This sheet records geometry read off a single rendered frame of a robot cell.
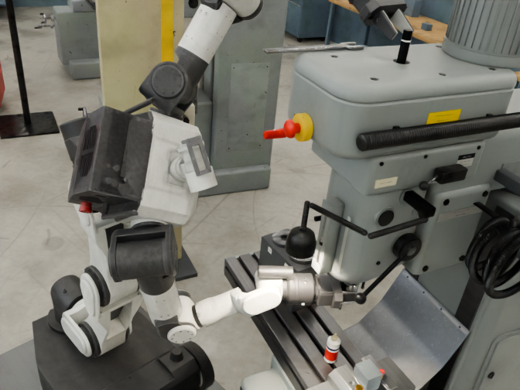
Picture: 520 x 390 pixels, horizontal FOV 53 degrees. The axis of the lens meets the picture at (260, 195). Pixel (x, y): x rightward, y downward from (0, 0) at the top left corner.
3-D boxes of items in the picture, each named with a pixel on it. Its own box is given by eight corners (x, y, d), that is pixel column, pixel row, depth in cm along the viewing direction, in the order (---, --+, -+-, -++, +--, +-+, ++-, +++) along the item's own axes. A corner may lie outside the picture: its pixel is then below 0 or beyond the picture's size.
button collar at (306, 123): (302, 146, 110) (306, 120, 107) (289, 135, 115) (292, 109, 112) (311, 145, 111) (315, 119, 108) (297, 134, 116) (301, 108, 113)
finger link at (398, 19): (414, 29, 112) (397, 8, 114) (405, 39, 115) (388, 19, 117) (419, 28, 113) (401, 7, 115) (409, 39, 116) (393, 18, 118)
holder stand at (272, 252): (291, 313, 181) (298, 268, 171) (256, 276, 197) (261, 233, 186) (318, 302, 188) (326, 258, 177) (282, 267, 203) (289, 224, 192)
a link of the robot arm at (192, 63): (172, 39, 126) (144, 89, 128) (203, 58, 126) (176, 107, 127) (181, 49, 138) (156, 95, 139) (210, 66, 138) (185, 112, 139)
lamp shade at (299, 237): (278, 248, 126) (282, 227, 123) (297, 237, 131) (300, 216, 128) (302, 262, 122) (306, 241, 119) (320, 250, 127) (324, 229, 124)
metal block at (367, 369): (364, 395, 145) (367, 380, 142) (350, 378, 150) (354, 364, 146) (378, 388, 147) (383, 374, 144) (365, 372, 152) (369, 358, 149)
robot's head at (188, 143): (183, 179, 124) (191, 178, 117) (172, 143, 123) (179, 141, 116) (208, 170, 126) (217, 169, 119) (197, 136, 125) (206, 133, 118)
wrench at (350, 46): (269, 56, 109) (269, 51, 109) (261, 49, 112) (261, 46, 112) (363, 49, 120) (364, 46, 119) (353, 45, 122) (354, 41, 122)
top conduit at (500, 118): (364, 154, 100) (367, 138, 98) (351, 145, 103) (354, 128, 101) (527, 129, 118) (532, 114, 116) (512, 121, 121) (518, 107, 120)
